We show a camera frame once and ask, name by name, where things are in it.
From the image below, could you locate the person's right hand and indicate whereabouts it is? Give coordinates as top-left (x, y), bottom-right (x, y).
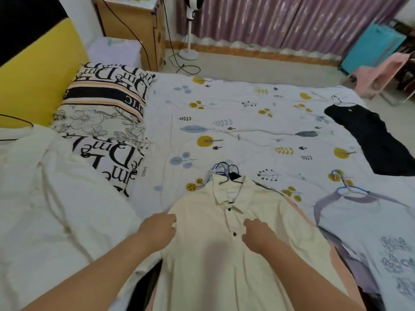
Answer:
top-left (243, 218), bottom-right (283, 255)

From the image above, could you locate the person's left hand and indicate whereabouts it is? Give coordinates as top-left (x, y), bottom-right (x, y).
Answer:
top-left (136, 213), bottom-right (177, 253)

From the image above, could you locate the pale yellow polo shirt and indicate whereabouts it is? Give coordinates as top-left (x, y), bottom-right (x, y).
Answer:
top-left (152, 175), bottom-right (351, 311)

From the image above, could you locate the black wire hanger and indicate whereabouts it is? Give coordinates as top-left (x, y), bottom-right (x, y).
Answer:
top-left (0, 114), bottom-right (35, 141)
top-left (215, 161), bottom-right (242, 178)
top-left (330, 95), bottom-right (356, 107)
top-left (219, 175), bottom-right (246, 186)

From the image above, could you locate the lilac t-shirt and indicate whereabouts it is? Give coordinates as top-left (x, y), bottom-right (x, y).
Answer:
top-left (313, 190), bottom-right (411, 298)

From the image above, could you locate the grey cartoon print t-shirt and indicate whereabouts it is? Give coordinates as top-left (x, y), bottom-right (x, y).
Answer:
top-left (319, 194), bottom-right (415, 311)

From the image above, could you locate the cream padded jacket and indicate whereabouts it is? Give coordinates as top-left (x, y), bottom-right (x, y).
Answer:
top-left (0, 124), bottom-right (163, 311)

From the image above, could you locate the black t-shirt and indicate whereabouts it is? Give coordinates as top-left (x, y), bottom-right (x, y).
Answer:
top-left (324, 104), bottom-right (415, 177)

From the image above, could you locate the person's left forearm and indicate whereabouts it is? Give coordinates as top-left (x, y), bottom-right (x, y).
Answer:
top-left (21, 233), bottom-right (163, 311)

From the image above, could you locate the person's right forearm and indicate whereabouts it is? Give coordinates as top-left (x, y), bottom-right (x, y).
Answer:
top-left (261, 238), bottom-right (364, 311)

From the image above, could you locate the black white printed pillow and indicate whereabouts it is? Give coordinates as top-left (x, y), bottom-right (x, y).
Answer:
top-left (70, 134), bottom-right (147, 198)
top-left (51, 61), bottom-right (156, 149)

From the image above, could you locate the white nightstand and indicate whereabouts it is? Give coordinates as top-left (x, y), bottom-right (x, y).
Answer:
top-left (87, 37), bottom-right (143, 68)

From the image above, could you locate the yellow black bed headboard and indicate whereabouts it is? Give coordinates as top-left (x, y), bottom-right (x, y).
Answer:
top-left (0, 0), bottom-right (90, 128)

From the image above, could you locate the pink plastic chair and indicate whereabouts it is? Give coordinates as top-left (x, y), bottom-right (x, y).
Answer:
top-left (343, 52), bottom-right (412, 99)

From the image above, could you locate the white standing fan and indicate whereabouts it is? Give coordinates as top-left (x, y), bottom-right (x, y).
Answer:
top-left (178, 0), bottom-right (208, 60)

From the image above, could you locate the wooden cabinet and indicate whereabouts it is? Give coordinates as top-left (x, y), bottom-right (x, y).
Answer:
top-left (92, 0), bottom-right (166, 72)

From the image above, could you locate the purple curtain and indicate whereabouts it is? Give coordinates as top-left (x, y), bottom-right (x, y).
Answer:
top-left (175, 0), bottom-right (412, 65)

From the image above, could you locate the teal box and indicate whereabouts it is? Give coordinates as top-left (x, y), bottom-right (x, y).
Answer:
top-left (340, 22), bottom-right (408, 75)

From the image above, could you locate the black power cable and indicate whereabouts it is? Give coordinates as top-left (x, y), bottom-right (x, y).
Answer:
top-left (100, 0), bottom-right (201, 76)

